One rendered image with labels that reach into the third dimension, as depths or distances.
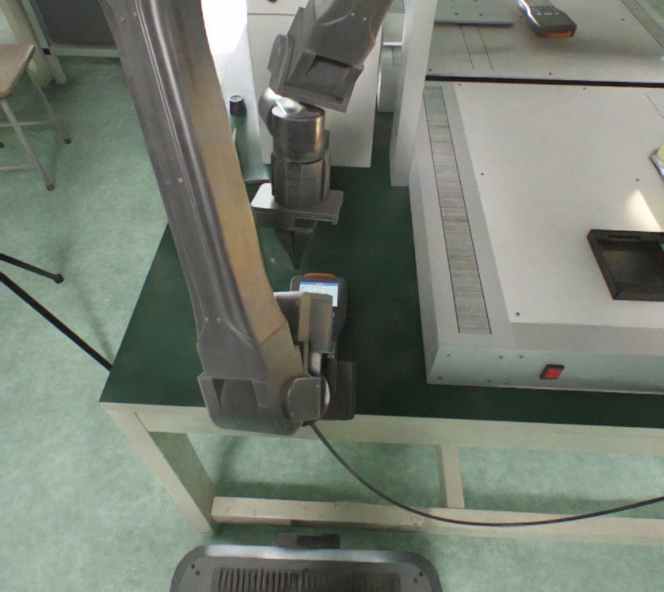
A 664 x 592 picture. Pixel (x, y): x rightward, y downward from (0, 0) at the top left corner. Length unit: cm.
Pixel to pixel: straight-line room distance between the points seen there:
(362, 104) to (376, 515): 89
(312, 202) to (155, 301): 35
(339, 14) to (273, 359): 30
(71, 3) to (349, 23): 257
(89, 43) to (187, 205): 272
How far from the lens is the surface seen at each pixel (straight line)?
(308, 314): 48
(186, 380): 72
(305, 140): 53
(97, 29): 299
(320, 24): 48
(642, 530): 143
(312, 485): 143
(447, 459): 132
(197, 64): 37
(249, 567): 113
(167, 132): 36
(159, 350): 76
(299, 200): 56
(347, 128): 96
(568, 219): 83
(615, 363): 71
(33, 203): 238
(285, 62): 52
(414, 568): 113
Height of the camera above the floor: 136
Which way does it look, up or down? 48 degrees down
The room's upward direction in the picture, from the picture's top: 1 degrees clockwise
